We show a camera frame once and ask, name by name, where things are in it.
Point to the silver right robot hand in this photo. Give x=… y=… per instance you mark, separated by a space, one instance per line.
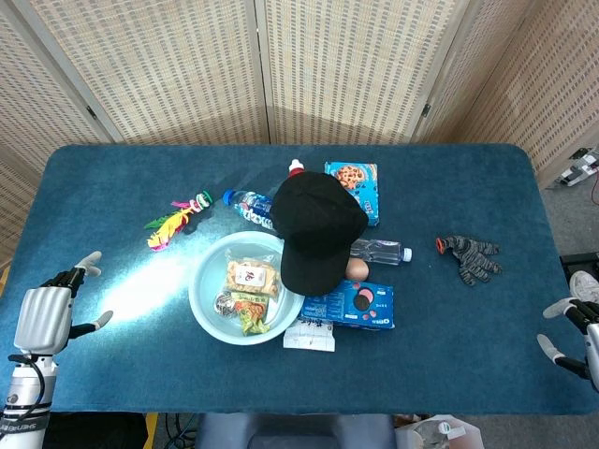
x=593 y=346

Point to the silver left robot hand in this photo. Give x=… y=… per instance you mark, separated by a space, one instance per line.
x=44 y=318

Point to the black baseball cap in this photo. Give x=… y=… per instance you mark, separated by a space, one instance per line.
x=318 y=220

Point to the clear white cap water bottle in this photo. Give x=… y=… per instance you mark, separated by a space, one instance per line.
x=379 y=250

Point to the white sneaker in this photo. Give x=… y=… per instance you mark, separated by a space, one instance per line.
x=585 y=285

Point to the black floor stand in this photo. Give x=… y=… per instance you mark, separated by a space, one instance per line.
x=580 y=262

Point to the black floor object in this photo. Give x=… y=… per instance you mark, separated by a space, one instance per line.
x=93 y=432

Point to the grey knit work glove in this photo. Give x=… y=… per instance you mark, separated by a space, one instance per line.
x=470 y=259

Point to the colourful feather shuttlecock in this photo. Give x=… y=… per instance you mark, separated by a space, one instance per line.
x=170 y=224

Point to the light blue plastic bowl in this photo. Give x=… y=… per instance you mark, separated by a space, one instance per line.
x=206 y=285

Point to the white power strip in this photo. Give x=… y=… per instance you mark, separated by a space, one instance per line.
x=573 y=175

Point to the clear plastic container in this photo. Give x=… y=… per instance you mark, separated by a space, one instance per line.
x=444 y=432

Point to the blue felt table cover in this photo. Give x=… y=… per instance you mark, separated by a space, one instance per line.
x=421 y=351

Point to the steel wool scrubber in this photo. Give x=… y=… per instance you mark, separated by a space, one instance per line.
x=224 y=304

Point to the clear cracker snack bag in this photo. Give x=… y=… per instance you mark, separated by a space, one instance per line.
x=250 y=278

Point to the woven rattan screen panel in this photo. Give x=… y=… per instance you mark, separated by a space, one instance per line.
x=351 y=56
x=164 y=70
x=538 y=70
x=28 y=93

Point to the blue label water bottle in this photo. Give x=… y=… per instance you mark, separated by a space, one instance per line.
x=248 y=206

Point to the blue Oreo cookie box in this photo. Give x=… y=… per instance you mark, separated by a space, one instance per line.
x=355 y=304

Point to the brown egg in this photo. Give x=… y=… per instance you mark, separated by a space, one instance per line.
x=359 y=270

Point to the white paper receipt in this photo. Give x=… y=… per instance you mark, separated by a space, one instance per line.
x=304 y=339

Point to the blue chocolate chip cookie box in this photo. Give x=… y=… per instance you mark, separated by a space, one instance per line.
x=355 y=175

